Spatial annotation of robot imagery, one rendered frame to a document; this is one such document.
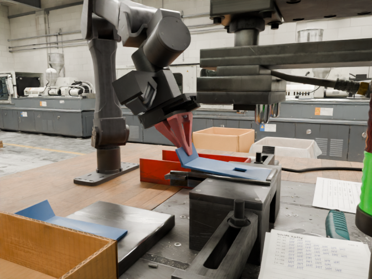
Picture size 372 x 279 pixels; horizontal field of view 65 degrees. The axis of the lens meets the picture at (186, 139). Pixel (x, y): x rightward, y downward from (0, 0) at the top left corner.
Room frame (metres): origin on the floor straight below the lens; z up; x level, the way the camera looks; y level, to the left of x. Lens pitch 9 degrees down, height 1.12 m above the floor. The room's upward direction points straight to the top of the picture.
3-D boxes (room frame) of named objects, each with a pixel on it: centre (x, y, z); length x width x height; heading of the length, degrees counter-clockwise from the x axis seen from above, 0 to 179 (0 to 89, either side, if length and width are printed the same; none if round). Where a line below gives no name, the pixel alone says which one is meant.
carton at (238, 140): (3.01, -0.39, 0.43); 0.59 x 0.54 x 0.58; 152
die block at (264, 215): (0.45, -0.09, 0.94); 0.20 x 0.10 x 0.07; 156
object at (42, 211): (0.39, 0.17, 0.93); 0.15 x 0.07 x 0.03; 69
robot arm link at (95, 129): (0.76, 0.20, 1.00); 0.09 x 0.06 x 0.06; 122
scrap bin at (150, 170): (0.70, -0.02, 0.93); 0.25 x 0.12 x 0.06; 66
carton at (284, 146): (2.77, -0.97, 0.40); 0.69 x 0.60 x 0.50; 151
